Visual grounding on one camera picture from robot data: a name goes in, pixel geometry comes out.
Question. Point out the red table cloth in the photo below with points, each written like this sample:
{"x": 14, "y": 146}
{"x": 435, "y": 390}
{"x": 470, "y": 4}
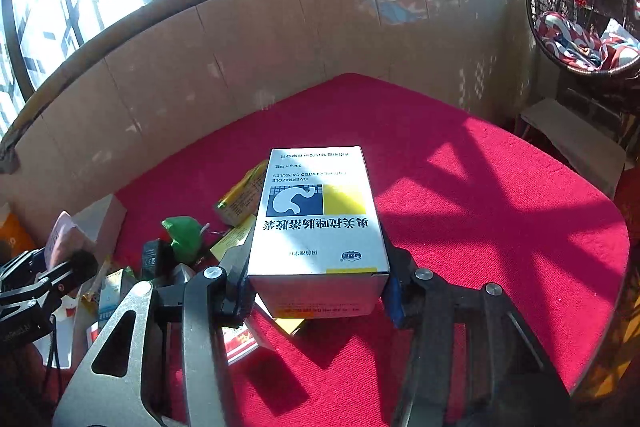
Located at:
{"x": 450, "y": 207}

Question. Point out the white medicine box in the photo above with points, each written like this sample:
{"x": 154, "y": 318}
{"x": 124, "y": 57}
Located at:
{"x": 315, "y": 227}

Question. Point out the red white seat cushion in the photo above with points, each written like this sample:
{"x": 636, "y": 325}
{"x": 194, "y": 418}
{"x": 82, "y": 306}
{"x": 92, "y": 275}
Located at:
{"x": 560, "y": 37}

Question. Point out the flat cardboard piece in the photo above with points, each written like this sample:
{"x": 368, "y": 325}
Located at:
{"x": 575, "y": 142}

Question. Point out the small blue white box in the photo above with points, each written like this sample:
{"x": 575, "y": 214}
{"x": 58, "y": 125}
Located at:
{"x": 112, "y": 294}

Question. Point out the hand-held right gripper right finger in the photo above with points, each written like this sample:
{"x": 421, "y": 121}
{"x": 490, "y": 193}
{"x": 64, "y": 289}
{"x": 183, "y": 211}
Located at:
{"x": 395, "y": 307}

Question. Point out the orange bag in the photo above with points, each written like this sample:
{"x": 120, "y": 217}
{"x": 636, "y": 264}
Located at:
{"x": 15, "y": 232}

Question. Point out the red white box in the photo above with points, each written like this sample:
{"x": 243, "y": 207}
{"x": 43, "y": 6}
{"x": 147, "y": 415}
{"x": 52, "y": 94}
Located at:
{"x": 240, "y": 344}

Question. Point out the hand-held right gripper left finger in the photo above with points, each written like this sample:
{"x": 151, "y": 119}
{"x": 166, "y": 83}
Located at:
{"x": 246, "y": 302}

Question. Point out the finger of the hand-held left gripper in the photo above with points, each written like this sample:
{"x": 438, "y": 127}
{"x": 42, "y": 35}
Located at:
{"x": 22, "y": 263}
{"x": 75, "y": 267}

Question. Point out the white cardboard box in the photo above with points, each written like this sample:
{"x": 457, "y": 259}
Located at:
{"x": 105, "y": 222}

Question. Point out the red white pillow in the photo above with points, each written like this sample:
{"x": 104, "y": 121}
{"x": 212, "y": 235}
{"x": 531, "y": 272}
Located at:
{"x": 622, "y": 49}

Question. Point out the yellow flat box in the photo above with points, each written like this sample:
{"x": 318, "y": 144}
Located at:
{"x": 227, "y": 243}

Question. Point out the black charger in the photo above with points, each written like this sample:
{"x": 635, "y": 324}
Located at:
{"x": 152, "y": 257}

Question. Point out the pink packet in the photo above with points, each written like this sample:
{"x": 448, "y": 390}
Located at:
{"x": 65, "y": 232}

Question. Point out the yellow green packet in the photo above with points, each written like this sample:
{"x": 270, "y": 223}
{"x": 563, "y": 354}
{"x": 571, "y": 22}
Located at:
{"x": 245, "y": 199}

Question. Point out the red strawberry plush toy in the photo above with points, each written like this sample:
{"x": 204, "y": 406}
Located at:
{"x": 185, "y": 232}

